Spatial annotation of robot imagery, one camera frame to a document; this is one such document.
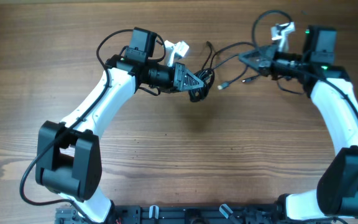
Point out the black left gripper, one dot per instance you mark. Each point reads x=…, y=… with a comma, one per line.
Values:
x=179, y=69

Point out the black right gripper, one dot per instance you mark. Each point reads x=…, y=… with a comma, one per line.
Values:
x=265, y=64

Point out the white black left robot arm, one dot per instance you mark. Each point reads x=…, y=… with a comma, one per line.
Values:
x=68, y=161

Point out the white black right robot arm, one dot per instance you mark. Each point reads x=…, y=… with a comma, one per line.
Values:
x=331, y=91

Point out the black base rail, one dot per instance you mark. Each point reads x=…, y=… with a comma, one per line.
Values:
x=254, y=213

